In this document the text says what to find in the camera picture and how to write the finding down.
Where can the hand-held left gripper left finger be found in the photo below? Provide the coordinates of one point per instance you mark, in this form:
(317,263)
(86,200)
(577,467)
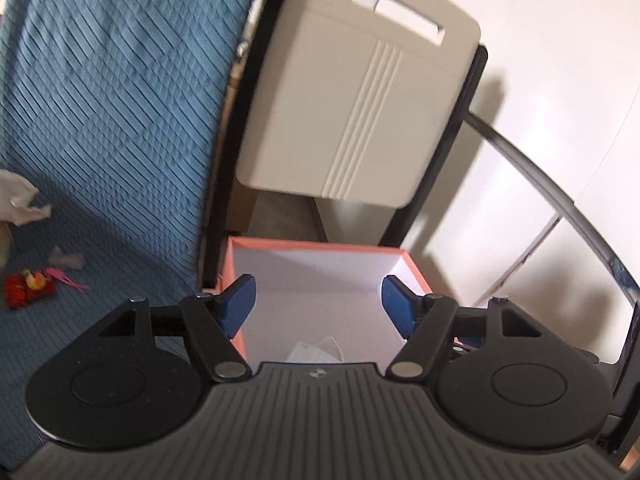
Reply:
(237,305)

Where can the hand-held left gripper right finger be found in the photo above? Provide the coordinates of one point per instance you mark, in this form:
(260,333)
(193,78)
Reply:
(397,305)

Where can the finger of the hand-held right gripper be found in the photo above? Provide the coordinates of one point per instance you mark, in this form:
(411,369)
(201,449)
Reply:
(467,343)

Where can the pink cardboard box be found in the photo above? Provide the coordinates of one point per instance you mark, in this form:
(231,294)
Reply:
(310,280)

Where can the blue face mask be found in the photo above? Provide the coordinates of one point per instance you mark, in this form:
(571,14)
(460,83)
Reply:
(312,352)

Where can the small doll charm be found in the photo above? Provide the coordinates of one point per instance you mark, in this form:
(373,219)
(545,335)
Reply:
(35,280)

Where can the red foil packet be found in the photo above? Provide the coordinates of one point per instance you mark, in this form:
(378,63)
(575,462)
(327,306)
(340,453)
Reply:
(17,296)

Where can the white tissue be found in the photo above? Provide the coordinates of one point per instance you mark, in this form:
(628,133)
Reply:
(20,200)

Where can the beige folding chair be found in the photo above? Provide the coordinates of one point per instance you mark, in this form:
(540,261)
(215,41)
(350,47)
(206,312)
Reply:
(325,110)
(212,240)

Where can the beige folding chair back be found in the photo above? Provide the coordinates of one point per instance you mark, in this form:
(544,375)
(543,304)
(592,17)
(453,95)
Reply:
(325,110)

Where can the blue textured seat cushion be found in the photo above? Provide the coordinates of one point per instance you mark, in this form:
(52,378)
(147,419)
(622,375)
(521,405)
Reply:
(125,110)

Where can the white wardrobe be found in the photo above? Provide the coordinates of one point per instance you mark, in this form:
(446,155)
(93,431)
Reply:
(575,60)

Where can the blue tape on rail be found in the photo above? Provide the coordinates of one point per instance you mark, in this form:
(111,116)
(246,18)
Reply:
(622,275)

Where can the curved dark metal rail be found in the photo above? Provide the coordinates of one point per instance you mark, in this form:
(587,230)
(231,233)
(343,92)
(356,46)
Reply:
(550,187)

